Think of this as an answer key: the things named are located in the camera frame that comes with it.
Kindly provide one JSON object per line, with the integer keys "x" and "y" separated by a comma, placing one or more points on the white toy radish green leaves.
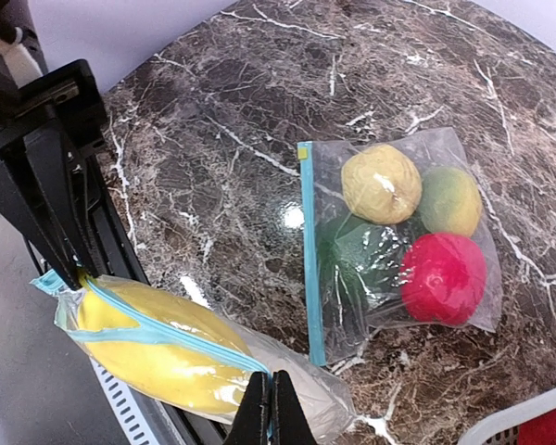
{"x": 324, "y": 398}

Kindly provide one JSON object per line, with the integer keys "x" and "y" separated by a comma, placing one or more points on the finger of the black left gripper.
{"x": 61, "y": 172}
{"x": 23, "y": 204}

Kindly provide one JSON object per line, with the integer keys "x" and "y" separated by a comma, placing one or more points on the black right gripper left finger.
{"x": 250, "y": 425}

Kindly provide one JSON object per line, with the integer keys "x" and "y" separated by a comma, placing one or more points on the white plastic basket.
{"x": 500, "y": 427}

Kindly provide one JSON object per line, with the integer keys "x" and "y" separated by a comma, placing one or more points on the white slotted cable duct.
{"x": 125, "y": 408}

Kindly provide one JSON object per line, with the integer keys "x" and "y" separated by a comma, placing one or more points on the red toy fruit left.
{"x": 539, "y": 431}

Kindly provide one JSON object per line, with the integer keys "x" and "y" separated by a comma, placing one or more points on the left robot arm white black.
{"x": 21, "y": 61}

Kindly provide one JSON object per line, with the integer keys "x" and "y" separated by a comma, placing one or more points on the red toy apple large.
{"x": 444, "y": 278}

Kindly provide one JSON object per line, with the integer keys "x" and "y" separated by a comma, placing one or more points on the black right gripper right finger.
{"x": 288, "y": 422}

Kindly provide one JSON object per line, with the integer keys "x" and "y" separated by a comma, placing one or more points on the black front rail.
{"x": 170, "y": 424}

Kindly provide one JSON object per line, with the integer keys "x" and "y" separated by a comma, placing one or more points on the dark green toy pepper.
{"x": 359, "y": 262}

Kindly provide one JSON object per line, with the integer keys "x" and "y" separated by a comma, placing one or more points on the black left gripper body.
{"x": 67, "y": 97}

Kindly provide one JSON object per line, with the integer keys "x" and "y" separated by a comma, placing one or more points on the large clear zip bag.
{"x": 334, "y": 332}

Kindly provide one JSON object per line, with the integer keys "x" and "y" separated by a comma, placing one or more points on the small clear zip bag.
{"x": 92, "y": 314}

